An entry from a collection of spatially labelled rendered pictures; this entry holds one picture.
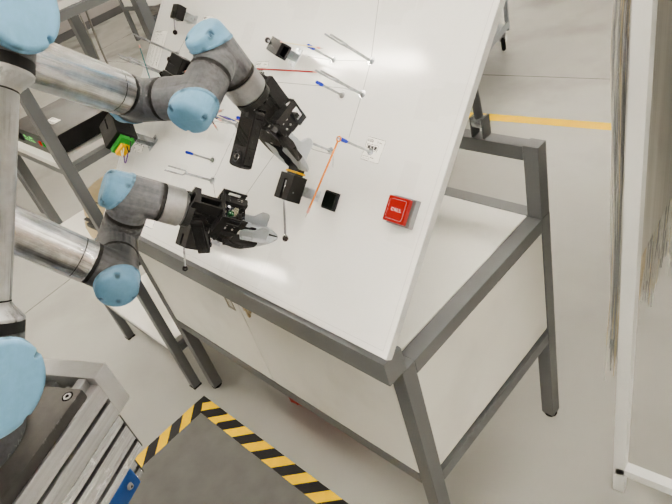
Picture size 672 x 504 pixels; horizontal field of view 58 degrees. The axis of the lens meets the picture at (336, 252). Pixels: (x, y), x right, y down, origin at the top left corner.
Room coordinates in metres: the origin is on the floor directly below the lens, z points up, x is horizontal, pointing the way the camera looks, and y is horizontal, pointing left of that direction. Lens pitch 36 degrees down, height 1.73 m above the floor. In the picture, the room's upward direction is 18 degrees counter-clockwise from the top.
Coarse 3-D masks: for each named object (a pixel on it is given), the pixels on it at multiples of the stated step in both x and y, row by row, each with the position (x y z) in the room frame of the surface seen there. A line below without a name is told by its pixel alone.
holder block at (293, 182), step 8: (280, 176) 1.15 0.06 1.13; (288, 176) 1.13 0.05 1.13; (296, 176) 1.13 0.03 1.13; (280, 184) 1.14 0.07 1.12; (288, 184) 1.12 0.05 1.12; (296, 184) 1.12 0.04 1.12; (304, 184) 1.13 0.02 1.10; (280, 192) 1.13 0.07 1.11; (288, 192) 1.11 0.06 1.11; (296, 192) 1.12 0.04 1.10; (288, 200) 1.11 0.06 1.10; (296, 200) 1.12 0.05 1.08
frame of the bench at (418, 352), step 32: (448, 192) 1.39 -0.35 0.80; (544, 224) 1.16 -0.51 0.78; (512, 256) 1.07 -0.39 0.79; (544, 256) 1.16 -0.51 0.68; (480, 288) 0.99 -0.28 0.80; (448, 320) 0.93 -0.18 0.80; (192, 352) 1.76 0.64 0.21; (224, 352) 1.51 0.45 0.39; (416, 352) 0.87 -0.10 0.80; (544, 352) 1.17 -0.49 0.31; (416, 384) 0.84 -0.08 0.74; (512, 384) 1.04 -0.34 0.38; (544, 384) 1.17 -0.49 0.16; (320, 416) 1.14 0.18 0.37; (416, 416) 0.83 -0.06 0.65; (480, 416) 0.96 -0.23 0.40; (416, 448) 0.84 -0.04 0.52
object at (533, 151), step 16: (464, 144) 1.32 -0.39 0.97; (480, 144) 1.28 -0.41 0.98; (496, 144) 1.24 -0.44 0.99; (512, 144) 1.21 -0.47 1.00; (528, 144) 1.18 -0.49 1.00; (544, 144) 1.17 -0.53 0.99; (528, 160) 1.18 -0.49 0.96; (544, 160) 1.17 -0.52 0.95; (528, 176) 1.18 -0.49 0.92; (544, 176) 1.17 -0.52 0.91; (528, 192) 1.18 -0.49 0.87; (544, 192) 1.17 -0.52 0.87; (528, 208) 1.18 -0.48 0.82; (544, 208) 1.16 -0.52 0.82
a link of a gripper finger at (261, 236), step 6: (264, 228) 1.05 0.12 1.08; (240, 234) 1.06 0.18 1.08; (246, 234) 1.06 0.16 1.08; (252, 234) 1.06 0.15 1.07; (258, 234) 1.06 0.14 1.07; (264, 234) 1.06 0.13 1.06; (246, 240) 1.06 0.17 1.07; (252, 240) 1.06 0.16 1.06; (258, 240) 1.06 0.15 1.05; (264, 240) 1.07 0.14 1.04; (270, 240) 1.08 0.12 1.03
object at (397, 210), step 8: (392, 200) 0.97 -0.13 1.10; (400, 200) 0.96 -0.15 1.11; (408, 200) 0.95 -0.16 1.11; (392, 208) 0.96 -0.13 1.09; (400, 208) 0.95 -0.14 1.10; (408, 208) 0.94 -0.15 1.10; (384, 216) 0.96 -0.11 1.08; (392, 216) 0.95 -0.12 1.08; (400, 216) 0.94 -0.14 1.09; (400, 224) 0.93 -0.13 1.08
